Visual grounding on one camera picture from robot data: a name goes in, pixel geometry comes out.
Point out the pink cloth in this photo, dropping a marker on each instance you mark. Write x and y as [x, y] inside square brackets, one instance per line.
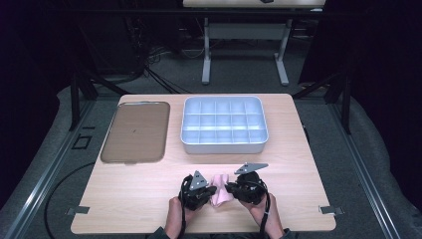
[220, 194]

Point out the white compartment box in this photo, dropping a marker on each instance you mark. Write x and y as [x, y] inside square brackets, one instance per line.
[224, 124]

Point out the person's left hand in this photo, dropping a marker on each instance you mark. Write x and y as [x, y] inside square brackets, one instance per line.
[175, 212]

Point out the brown translucent lid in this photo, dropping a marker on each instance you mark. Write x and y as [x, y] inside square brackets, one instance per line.
[136, 132]

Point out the grey metal table bracket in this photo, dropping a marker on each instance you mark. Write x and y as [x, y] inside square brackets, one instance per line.
[78, 210]
[331, 210]

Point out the desk with white legs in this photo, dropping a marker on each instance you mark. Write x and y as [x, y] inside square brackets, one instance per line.
[245, 31]

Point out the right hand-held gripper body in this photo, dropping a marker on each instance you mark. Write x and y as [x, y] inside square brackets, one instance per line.
[249, 189]

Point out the black metal stand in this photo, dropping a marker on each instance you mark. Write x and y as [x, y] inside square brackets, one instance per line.
[335, 96]
[83, 89]

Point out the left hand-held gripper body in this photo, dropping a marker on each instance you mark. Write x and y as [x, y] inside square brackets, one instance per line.
[195, 192]

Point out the person's right hand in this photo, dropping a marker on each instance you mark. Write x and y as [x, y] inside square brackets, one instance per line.
[262, 212]

